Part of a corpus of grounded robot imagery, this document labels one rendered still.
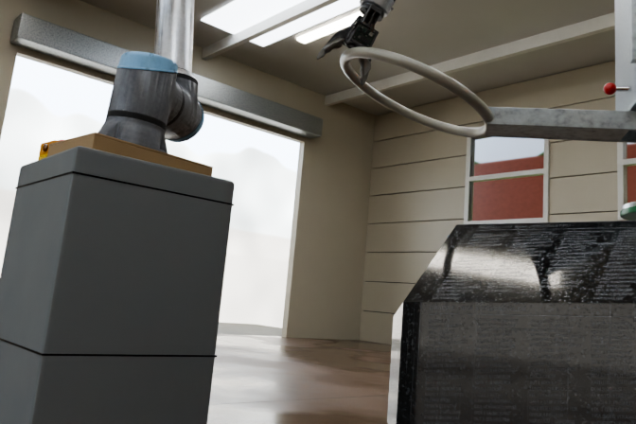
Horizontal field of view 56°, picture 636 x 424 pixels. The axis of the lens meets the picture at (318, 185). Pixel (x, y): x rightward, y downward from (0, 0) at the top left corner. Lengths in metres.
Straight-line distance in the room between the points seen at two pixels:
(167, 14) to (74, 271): 0.85
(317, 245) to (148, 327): 8.52
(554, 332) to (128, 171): 1.00
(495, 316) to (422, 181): 8.58
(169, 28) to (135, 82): 0.31
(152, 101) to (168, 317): 0.53
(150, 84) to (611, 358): 1.22
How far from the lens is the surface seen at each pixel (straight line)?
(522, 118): 1.71
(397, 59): 1.58
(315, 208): 9.85
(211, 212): 1.48
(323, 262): 9.94
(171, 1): 1.88
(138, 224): 1.39
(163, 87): 1.60
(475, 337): 1.51
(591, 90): 8.90
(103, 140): 1.39
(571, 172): 8.69
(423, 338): 1.57
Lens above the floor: 0.57
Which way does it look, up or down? 11 degrees up
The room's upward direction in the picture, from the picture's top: 5 degrees clockwise
